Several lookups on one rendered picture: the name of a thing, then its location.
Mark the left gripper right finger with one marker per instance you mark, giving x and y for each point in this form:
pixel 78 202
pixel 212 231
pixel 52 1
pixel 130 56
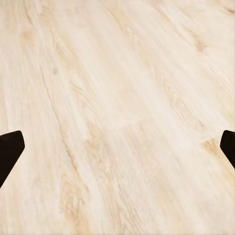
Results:
pixel 227 145

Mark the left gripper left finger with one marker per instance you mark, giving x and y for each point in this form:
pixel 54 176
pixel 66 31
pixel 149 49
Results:
pixel 11 147

